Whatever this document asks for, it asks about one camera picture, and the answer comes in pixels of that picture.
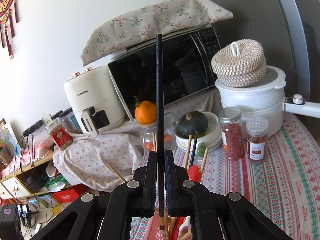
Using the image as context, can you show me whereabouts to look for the white electric cooking pot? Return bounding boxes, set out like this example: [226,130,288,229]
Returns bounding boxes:
[215,66,320,137]

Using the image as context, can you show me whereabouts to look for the floral microwave cover cloth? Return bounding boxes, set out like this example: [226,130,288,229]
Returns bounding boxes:
[81,0,233,66]

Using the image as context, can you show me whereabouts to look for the cream air fryer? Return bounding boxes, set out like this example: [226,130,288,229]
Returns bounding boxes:
[63,66,126,137]

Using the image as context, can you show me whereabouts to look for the red chinese knot decoration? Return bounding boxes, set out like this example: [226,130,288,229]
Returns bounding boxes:
[0,0,20,59]

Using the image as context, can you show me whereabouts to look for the black chopstick wooden tip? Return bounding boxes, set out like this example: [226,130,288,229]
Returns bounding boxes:
[189,135,198,168]

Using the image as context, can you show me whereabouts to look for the patterned handmade tablecloth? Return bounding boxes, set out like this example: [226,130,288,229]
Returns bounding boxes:
[130,112,320,240]

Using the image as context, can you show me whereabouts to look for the woven rope lidded basket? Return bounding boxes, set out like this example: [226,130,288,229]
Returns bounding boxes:
[211,39,266,88]

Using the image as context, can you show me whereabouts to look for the goji berry plastic jar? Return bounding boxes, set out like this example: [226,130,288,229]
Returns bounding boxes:
[218,107,244,161]

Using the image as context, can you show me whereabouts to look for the red label spice jar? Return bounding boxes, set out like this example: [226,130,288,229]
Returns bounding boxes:
[47,124,73,151]

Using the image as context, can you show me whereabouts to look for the white floral cloth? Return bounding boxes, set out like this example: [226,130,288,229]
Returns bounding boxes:
[53,88,222,191]

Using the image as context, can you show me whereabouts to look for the green lime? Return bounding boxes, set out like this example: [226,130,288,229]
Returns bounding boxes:
[196,142,207,157]

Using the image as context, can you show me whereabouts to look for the black lid storage canister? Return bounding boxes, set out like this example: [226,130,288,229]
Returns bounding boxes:
[59,107,82,134]

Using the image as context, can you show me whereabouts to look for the clear glass jar with tomatoes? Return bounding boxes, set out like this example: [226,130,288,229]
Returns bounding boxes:
[141,121,176,153]

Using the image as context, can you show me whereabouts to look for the wooden chopstick in basket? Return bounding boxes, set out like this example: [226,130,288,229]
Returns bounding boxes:
[152,132,157,152]
[155,206,170,240]
[106,163,126,183]

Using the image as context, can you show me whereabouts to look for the red plastic spoon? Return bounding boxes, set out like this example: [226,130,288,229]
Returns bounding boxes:
[169,165,200,239]

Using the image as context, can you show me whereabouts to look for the dark green squash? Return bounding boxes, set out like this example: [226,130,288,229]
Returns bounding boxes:
[177,111,209,139]

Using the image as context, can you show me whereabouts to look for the pink plastic utensil basket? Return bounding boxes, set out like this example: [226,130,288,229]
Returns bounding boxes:
[147,214,192,240]

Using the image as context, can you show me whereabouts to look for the white ceramic bowl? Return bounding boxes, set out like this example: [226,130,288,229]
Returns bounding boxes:
[174,112,222,151]

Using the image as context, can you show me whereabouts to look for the black glass microwave oven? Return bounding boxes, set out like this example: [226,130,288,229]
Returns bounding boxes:
[107,24,222,123]

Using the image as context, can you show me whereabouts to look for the orange mandarin fruit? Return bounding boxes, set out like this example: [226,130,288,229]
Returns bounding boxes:
[135,96,156,125]

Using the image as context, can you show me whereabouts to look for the hawthorn slices plastic jar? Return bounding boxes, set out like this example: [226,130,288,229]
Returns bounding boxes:
[246,117,269,164]

